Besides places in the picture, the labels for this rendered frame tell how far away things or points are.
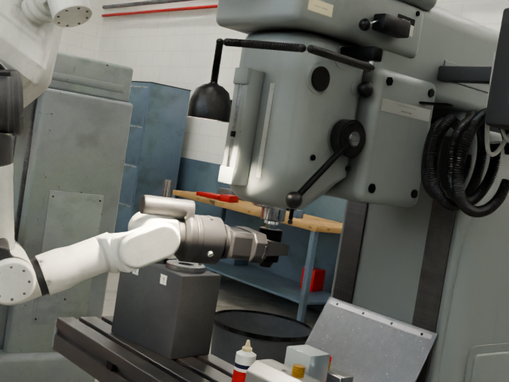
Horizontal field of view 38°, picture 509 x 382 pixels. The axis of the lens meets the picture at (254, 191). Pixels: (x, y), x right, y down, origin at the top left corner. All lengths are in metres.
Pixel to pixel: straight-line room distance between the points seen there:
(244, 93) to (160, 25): 8.68
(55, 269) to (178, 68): 8.24
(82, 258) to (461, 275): 0.79
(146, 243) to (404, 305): 0.65
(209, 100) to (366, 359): 0.73
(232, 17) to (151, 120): 7.26
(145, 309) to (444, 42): 0.87
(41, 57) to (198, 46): 7.90
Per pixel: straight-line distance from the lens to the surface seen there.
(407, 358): 1.64
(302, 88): 1.33
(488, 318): 1.72
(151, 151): 8.69
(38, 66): 1.32
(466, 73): 1.54
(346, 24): 1.36
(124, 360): 1.64
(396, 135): 1.48
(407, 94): 1.49
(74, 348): 1.84
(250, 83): 1.34
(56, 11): 1.30
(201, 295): 1.68
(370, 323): 1.73
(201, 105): 1.25
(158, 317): 1.70
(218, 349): 3.40
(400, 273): 1.69
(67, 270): 1.29
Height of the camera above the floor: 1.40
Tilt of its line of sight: 3 degrees down
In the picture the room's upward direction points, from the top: 9 degrees clockwise
